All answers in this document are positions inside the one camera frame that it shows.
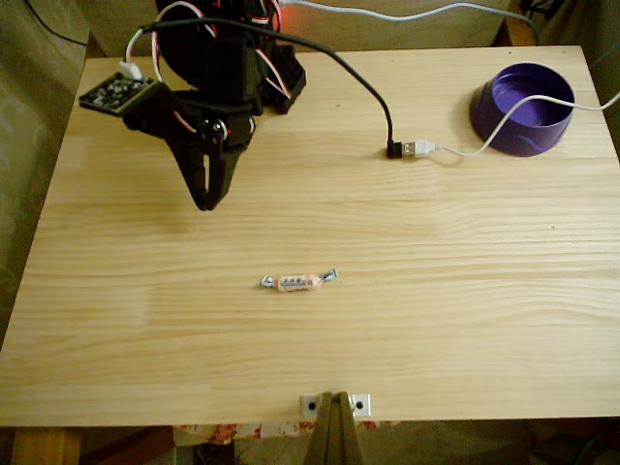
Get black USB cable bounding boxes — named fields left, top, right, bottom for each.
left=139, top=16, right=407, bottom=161

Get red floral cloth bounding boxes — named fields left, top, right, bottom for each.
left=173, top=419, right=403, bottom=446

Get grey cable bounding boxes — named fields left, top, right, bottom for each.
left=279, top=0, right=540, bottom=45

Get white pink candy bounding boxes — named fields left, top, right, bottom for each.
left=260, top=267, right=340, bottom=295

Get bare camera circuit board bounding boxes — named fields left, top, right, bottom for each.
left=77, top=71, right=160, bottom=117

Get purple plastic bowl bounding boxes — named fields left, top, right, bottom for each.
left=468, top=61, right=576, bottom=158

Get brown camera stand pole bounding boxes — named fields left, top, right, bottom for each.
left=303, top=390, right=364, bottom=465

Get small metal bracket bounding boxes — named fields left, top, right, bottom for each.
left=298, top=392, right=373, bottom=419

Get thin black cable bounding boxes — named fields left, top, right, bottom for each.
left=22, top=0, right=91, bottom=47

